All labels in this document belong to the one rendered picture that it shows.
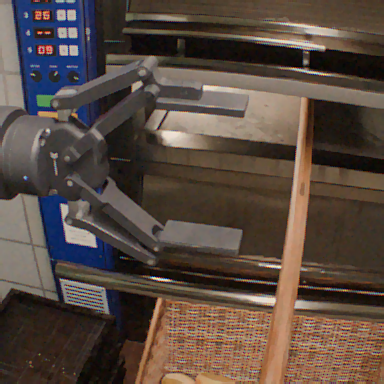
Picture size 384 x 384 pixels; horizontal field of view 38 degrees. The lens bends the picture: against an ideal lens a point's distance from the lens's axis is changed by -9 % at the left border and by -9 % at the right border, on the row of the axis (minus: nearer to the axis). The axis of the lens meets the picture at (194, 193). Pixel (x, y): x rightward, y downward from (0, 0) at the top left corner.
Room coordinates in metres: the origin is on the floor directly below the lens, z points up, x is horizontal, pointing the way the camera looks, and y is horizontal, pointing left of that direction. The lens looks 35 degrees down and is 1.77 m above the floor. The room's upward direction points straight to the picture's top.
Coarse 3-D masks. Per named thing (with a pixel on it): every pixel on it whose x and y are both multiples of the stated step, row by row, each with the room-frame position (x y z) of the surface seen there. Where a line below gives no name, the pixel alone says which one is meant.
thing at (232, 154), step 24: (144, 144) 1.02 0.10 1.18; (168, 144) 1.01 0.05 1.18; (192, 144) 1.01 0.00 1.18; (216, 144) 1.01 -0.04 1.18; (240, 144) 1.01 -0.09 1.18; (264, 144) 1.02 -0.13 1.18; (216, 168) 0.99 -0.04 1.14; (240, 168) 0.98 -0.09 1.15; (264, 168) 0.97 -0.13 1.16; (288, 168) 0.96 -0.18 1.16; (312, 168) 0.95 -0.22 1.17; (336, 168) 0.94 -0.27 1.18; (360, 168) 0.93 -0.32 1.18
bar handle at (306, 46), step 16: (128, 32) 0.91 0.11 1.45; (144, 32) 0.91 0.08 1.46; (160, 32) 0.90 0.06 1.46; (176, 32) 0.90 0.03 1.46; (192, 32) 0.89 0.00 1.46; (208, 32) 0.89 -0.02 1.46; (224, 32) 0.89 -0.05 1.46; (304, 48) 0.85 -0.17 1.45; (320, 48) 0.85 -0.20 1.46; (304, 64) 0.85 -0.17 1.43
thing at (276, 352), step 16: (304, 112) 1.10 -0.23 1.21; (304, 128) 1.03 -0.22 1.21; (304, 144) 0.97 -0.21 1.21; (304, 160) 0.91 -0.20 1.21; (304, 176) 0.86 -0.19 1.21; (304, 192) 0.81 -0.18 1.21; (304, 208) 0.77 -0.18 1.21; (288, 224) 0.74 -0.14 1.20; (304, 224) 0.73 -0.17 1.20; (288, 240) 0.69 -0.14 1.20; (288, 256) 0.65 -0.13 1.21; (288, 272) 0.62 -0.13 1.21; (288, 288) 0.58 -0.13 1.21; (288, 304) 0.55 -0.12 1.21; (272, 320) 0.53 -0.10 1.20; (288, 320) 0.52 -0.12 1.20; (272, 336) 0.50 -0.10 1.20; (288, 336) 0.50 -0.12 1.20; (272, 352) 0.47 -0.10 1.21; (272, 368) 0.44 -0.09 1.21
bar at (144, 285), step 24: (72, 264) 0.67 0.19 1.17; (120, 288) 0.63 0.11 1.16; (144, 288) 0.63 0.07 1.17; (168, 288) 0.63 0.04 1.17; (192, 288) 0.62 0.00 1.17; (216, 288) 0.62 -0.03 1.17; (264, 312) 0.59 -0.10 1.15; (312, 312) 0.58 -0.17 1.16; (336, 312) 0.57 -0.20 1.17; (360, 312) 0.56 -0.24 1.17
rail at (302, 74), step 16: (112, 64) 0.87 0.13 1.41; (160, 64) 0.86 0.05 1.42; (176, 64) 0.85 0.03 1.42; (192, 64) 0.85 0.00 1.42; (208, 64) 0.84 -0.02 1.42; (224, 64) 0.84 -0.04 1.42; (240, 64) 0.83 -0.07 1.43; (256, 64) 0.83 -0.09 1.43; (272, 64) 0.83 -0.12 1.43; (304, 80) 0.81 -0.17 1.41; (320, 80) 0.81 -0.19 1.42; (336, 80) 0.80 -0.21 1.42; (352, 80) 0.80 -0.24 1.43; (368, 80) 0.79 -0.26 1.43
